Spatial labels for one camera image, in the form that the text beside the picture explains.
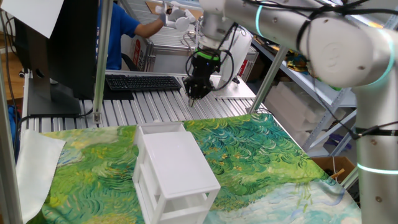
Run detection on brown cardboard sheet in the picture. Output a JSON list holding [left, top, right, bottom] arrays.
[[145, 1, 203, 20]]

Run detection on multicoloured fabric item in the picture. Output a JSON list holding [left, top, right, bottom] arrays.
[[285, 51, 309, 74]]

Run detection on grey metal shelf rack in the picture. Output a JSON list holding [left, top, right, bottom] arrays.
[[251, 30, 358, 156]]

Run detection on black keyboard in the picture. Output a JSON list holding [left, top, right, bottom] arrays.
[[104, 74, 182, 93]]

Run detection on black table cable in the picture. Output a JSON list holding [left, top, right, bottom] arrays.
[[17, 107, 94, 150]]

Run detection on wooden stick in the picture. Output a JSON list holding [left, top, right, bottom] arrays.
[[330, 168, 346, 180]]

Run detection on white hand-held device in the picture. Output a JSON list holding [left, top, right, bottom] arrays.
[[162, 2, 198, 32]]

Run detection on black cable loop at gripper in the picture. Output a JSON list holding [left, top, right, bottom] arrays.
[[185, 23, 236, 93]]

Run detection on white box with red label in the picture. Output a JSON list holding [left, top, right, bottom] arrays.
[[129, 34, 155, 73], [238, 46, 260, 83]]

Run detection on white plastic drawer cabinet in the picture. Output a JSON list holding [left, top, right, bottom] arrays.
[[132, 129, 221, 224]]

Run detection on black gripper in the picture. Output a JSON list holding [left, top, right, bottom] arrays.
[[182, 57, 222, 108]]

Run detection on person torso blue shirt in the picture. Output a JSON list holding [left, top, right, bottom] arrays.
[[96, 0, 141, 71]]

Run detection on gloved person hand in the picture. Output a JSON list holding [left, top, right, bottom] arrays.
[[154, 4, 170, 27]]

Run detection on black office chair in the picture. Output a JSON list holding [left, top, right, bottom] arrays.
[[119, 52, 139, 72]]

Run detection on aluminium frame post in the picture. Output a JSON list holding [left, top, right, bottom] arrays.
[[248, 46, 289, 114], [0, 55, 24, 224]]

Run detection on white foam blocks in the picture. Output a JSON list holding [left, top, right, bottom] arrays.
[[264, 81, 318, 147]]

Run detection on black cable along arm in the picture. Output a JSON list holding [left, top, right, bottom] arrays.
[[242, 0, 398, 141]]

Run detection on green painted print tablecloth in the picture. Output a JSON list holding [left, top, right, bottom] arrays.
[[15, 112, 363, 224]]

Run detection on white paper sheet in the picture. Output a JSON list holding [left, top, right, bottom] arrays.
[[0, 0, 65, 39]]

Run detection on purple plastic item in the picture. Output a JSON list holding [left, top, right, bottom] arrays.
[[326, 133, 353, 151]]

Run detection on aluminium frame bracket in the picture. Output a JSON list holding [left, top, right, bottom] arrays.
[[92, 0, 114, 124]]

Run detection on bare person forearm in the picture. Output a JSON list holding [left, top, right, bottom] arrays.
[[134, 17, 164, 39]]

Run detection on blue fabric item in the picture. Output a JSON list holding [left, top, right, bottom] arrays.
[[7, 104, 21, 162]]

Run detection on black computer monitor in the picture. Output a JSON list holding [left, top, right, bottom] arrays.
[[14, 0, 99, 116]]

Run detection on brown cardboard box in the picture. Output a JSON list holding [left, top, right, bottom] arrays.
[[310, 155, 357, 184]]

